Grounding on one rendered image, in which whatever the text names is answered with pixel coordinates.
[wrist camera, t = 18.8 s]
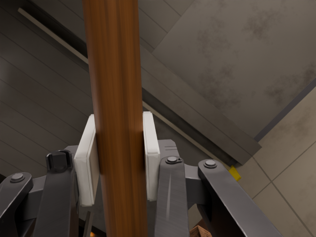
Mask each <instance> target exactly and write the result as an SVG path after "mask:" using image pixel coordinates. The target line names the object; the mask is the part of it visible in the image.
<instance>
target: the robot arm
mask: <svg viewBox="0 0 316 237"><path fill-rule="evenodd" d="M143 137H144V160H145V176H146V188H147V199H148V200H150V202H152V201H156V202H157V204H156V215H155V226H154V237H190V229H189V217H188V205H187V202H188V203H194V204H197V208H198V210H199V212H200V214H201V216H202V218H203V220H204V222H205V224H206V226H207V228H208V229H209V231H210V233H211V235H212V237H283V235H282V234H281V233H280V232H279V231H278V229H277V228H276V227H275V226H274V225H273V223H272V222H271V221H270V220H269V219H268V218H267V216H266V215H265V214H264V213H263V211H262V210H261V209H260V208H259V207H258V206H257V205H256V204H255V202H254V201H253V200H252V199H251V198H250V196H249V195H248V194H247V193H246V192H245V190H244V189H243V188H242V187H241V186H240V184H239V183H238V182H237V181H236V180H235V178H234V177H233V176H232V175H231V174H230V172H229V171H228V170H227V169H226V168H225V166H224V165H223V164H222V163H221V162H219V161H217V160H214V159H205V160H201V161H200V162H199V163H198V166H189V165H187V164H185V163H184V160H183V159H182V158H181V157H180V156H179V153H178V150H177V147H176V144H175V142H174V141H172V140H171V139H168V140H157V135H156V130H155V126H154V121H153V116H152V113H151V112H150V111H144V112H143ZM45 158H46V164H47V175H45V176H42V177H39V178H34V179H33V178H32V175H31V174H30V173H26V172H21V173H20V172H19V173H15V174H12V175H10V176H8V177H7V178H6V179H4V181H3V182H2V183H1V184H0V237H31V235H32V233H33V236H32V237H79V204H78V198H79V203H80V205H81V206H82V207H87V206H92V205H94V203H95V195H96V190H97V184H98V178H99V172H100V168H99V159H98V150H97V141H96V132H95V119H94V114H91V116H89V119H88V121H87V125H86V127H85V130H84V133H83V135H82V138H81V140H80V143H79V145H75V146H68V147H66V148H65V149H64V150H55V151H52V152H50V153H48V154H47V155H46V156H45Z"/></svg>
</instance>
